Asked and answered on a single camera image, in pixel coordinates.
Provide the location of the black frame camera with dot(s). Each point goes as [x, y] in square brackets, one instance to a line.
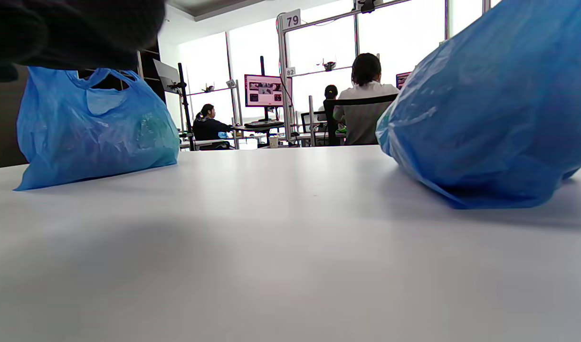
[329, 65]
[367, 5]
[208, 88]

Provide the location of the black monitor pole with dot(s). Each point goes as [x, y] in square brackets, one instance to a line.
[262, 64]

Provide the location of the small white number sign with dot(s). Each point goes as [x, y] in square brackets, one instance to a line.
[231, 84]
[290, 71]

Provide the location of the black mesh office chair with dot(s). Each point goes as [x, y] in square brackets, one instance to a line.
[361, 100]

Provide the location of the grey computer monitor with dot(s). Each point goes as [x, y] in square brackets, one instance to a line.
[166, 75]

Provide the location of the blue plastic bag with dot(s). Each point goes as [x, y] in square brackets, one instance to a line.
[499, 118]
[95, 137]

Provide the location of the black keyboard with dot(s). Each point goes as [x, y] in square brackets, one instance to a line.
[264, 124]

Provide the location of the computer monitor pink screen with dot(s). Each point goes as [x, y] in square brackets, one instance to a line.
[266, 90]

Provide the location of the aluminium frame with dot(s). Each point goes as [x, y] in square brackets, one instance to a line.
[311, 118]
[284, 95]

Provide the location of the black monitor stand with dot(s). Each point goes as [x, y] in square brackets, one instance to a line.
[182, 85]

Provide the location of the white paper cup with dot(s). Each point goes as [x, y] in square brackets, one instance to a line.
[274, 142]

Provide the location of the dark cabinet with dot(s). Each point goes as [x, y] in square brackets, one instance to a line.
[152, 71]

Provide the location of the person's right hand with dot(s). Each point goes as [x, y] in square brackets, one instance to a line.
[71, 33]

